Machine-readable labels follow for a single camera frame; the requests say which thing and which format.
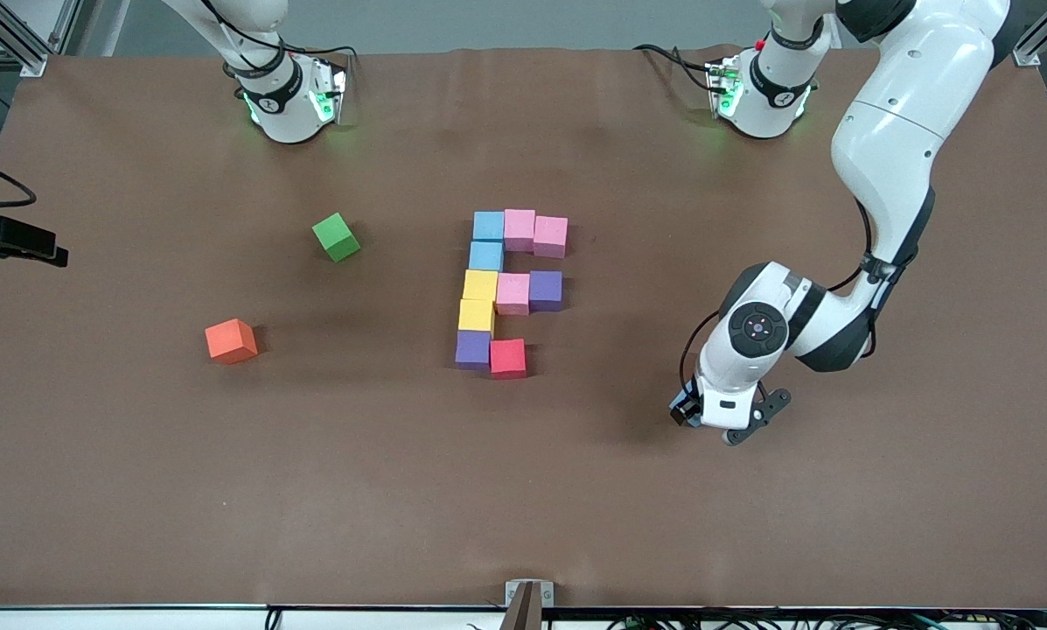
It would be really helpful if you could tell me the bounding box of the pink foam cube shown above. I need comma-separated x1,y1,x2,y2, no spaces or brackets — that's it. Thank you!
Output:
495,273,532,318
503,208,537,254
533,215,569,260

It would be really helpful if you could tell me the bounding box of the green foam cube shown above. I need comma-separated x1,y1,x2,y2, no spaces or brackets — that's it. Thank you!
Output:
311,212,362,263

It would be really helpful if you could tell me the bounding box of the purple foam cube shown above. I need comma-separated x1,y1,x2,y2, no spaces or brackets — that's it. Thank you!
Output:
528,270,565,314
455,330,493,372

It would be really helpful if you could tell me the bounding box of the orange foam cube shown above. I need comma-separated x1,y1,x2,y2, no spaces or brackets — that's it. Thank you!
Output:
205,318,259,365

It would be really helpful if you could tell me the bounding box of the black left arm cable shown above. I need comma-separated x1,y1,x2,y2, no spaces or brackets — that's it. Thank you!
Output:
679,197,919,396

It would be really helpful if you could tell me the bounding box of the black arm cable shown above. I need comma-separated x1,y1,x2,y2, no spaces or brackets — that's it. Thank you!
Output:
0,0,362,211
679,197,919,396

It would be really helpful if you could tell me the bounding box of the brown paper table cover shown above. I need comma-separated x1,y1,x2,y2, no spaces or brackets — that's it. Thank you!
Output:
0,45,1047,609

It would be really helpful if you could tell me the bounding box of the grey metal mounting bracket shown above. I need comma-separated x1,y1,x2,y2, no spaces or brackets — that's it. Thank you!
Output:
504,579,555,630

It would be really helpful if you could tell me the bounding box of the black cable bundle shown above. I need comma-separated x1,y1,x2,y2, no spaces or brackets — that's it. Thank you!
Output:
606,608,1047,630

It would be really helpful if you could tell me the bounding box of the red foam cube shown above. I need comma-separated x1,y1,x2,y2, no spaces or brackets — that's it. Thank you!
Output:
489,339,528,381

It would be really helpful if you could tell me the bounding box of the black base cable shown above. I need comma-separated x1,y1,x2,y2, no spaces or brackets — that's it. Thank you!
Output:
633,42,718,93

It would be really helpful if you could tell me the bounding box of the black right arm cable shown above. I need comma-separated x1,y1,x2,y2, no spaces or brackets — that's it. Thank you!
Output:
0,0,362,211

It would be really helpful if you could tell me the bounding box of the arm base box green light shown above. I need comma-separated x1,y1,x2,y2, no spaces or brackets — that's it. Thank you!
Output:
309,59,349,125
705,57,744,119

